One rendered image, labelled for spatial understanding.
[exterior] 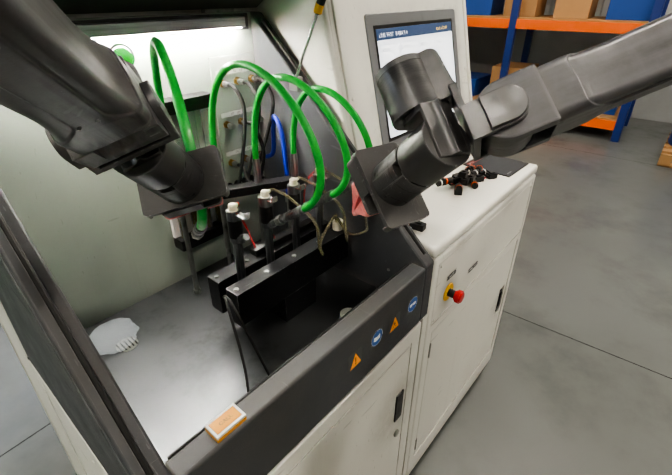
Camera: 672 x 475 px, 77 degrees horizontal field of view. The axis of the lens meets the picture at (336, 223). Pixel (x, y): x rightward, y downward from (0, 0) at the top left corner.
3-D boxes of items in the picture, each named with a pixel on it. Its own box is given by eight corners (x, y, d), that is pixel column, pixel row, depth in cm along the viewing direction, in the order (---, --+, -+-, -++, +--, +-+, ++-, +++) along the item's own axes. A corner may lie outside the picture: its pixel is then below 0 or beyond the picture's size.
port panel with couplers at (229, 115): (233, 185, 109) (216, 58, 94) (225, 182, 111) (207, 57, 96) (270, 171, 118) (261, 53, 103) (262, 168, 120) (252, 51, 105)
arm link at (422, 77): (537, 110, 36) (526, 140, 44) (485, 1, 39) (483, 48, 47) (406, 166, 39) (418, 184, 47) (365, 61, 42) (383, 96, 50)
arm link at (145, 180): (114, 183, 38) (170, 153, 38) (85, 121, 39) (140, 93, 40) (150, 202, 45) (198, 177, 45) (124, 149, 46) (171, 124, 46)
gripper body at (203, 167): (140, 171, 52) (106, 149, 45) (220, 149, 52) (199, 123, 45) (150, 221, 51) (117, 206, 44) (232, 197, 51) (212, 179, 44)
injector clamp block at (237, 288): (245, 352, 88) (236, 295, 81) (216, 330, 94) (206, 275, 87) (347, 278, 111) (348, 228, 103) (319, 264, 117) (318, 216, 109)
